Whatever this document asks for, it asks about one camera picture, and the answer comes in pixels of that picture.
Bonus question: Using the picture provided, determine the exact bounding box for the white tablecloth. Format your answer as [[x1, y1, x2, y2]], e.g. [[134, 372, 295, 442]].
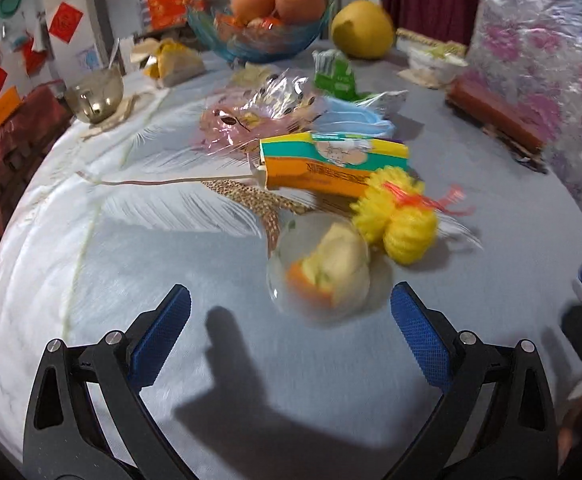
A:
[[0, 58, 582, 479]]

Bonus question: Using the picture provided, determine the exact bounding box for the left orange fruit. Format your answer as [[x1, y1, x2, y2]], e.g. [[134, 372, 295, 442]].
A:
[[231, 0, 276, 24]]

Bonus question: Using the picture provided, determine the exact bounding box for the red plastic tablecloth table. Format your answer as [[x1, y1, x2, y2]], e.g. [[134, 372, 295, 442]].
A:
[[0, 84, 73, 235]]

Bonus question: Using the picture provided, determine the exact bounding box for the blue glass fruit bowl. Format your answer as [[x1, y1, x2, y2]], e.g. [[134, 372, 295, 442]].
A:
[[186, 4, 333, 64]]

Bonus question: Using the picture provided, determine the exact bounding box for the white refrigerator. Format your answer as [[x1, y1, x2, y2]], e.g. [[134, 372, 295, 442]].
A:
[[42, 0, 114, 87]]

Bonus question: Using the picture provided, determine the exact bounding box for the red long box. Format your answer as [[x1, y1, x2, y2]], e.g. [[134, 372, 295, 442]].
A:
[[446, 77, 545, 155]]

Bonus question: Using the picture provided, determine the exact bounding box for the blue face mask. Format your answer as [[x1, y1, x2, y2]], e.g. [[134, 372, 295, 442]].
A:
[[312, 96, 395, 139]]

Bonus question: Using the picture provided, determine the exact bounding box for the orange fruit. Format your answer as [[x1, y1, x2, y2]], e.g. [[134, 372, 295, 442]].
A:
[[231, 0, 276, 24], [276, 0, 326, 25]]

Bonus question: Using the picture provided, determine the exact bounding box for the yellow yarn pompom toy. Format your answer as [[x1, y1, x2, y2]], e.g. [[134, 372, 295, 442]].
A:
[[352, 167, 482, 266]]

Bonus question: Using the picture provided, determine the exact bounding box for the clear pink snack wrapper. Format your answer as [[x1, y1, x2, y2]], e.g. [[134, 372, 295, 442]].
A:
[[200, 70, 327, 153]]

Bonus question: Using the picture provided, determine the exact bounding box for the green snack bag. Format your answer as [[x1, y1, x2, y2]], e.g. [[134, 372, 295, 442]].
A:
[[312, 49, 371, 102]]

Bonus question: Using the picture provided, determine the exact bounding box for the red gift box on shelf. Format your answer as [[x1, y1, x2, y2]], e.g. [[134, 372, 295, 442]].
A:
[[146, 0, 206, 30]]

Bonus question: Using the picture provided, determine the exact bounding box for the yellow pomelo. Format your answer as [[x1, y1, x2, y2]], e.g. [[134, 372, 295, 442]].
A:
[[330, 0, 395, 60]]

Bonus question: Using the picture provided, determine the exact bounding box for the right orange fruit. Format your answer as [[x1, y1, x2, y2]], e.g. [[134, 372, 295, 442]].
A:
[[276, 0, 326, 25]]

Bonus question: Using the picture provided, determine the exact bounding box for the clear bag with peels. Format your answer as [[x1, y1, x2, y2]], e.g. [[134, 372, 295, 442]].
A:
[[267, 212, 393, 326]]

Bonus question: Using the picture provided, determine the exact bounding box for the orange green paper carton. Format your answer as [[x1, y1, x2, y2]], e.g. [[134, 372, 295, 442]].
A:
[[259, 132, 409, 198]]

